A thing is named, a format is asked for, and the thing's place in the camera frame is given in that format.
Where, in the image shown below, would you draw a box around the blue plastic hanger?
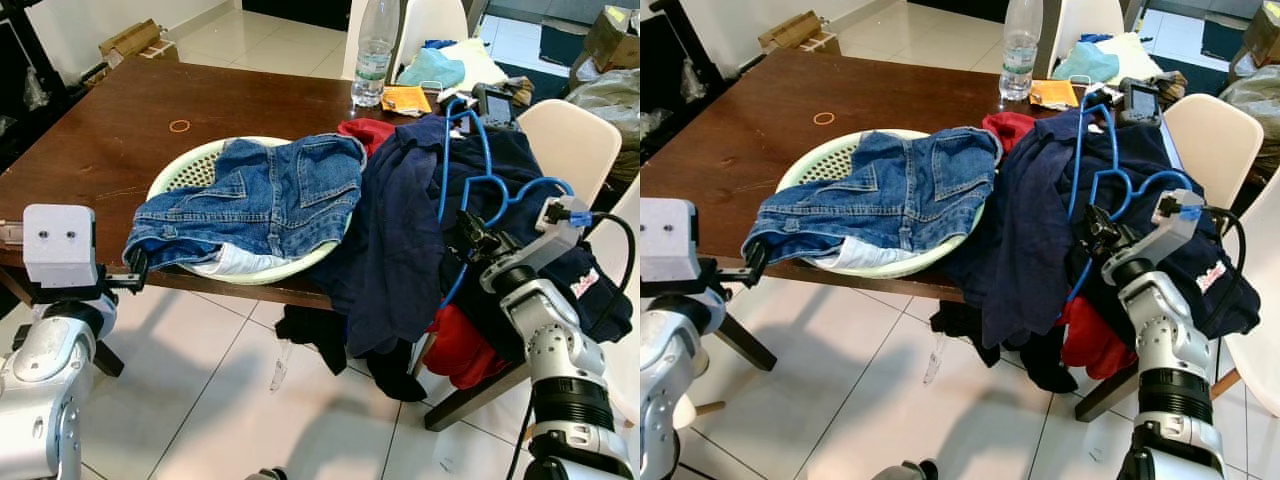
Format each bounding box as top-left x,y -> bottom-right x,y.
1065,88 -> 1201,301
432,95 -> 579,311

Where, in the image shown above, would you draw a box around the blue denim shorts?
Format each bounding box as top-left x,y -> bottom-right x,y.
742,128 -> 1004,271
123,133 -> 368,276

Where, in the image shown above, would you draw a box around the dark navy garment with label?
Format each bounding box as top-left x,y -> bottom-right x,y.
440,118 -> 634,349
1075,112 -> 1263,341

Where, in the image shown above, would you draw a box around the navy blue garment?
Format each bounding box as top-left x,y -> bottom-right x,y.
945,108 -> 1086,351
305,113 -> 471,359

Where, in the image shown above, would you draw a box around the green plastic basket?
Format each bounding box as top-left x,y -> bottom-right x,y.
778,128 -> 988,279
147,135 -> 358,286

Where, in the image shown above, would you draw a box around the dark brown wooden table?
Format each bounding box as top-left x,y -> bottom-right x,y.
640,48 -> 1241,423
0,55 -> 601,433

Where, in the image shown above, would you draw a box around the black handheld device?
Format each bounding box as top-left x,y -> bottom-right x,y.
470,83 -> 521,131
1120,78 -> 1167,126

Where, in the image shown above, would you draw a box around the black garment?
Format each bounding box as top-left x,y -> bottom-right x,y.
930,298 -> 1083,394
275,303 -> 433,404

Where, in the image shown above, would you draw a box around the orange snack packet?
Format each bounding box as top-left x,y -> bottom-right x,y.
1030,80 -> 1081,108
380,85 -> 433,114

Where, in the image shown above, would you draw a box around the clear plastic wrapper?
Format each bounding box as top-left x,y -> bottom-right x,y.
267,340 -> 294,394
921,330 -> 947,387

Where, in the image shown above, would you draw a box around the teal cloth bag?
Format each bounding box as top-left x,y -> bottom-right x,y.
1052,40 -> 1121,86
395,45 -> 467,91

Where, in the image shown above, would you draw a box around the pale yellow cloth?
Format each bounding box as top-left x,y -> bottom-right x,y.
1100,32 -> 1169,83
440,37 -> 511,93

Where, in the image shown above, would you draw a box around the clear plastic water bottle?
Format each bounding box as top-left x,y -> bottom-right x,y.
998,0 -> 1044,103
350,0 -> 401,109

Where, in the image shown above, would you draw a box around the grey plastic bag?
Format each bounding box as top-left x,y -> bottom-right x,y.
1220,65 -> 1280,183
563,68 -> 641,151

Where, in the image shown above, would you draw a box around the black shelf unit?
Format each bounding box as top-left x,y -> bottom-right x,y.
640,0 -> 729,151
0,0 -> 101,171

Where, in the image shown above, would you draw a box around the cardboard box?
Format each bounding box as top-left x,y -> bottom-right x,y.
758,10 -> 843,57
1240,0 -> 1280,66
98,18 -> 181,64
583,5 -> 641,71

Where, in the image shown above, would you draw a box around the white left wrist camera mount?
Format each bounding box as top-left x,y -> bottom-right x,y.
22,205 -> 101,291
640,198 -> 701,283

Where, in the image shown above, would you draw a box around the light grey right wrist camera mount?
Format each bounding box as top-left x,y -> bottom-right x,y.
488,193 -> 595,293
1103,188 -> 1209,286

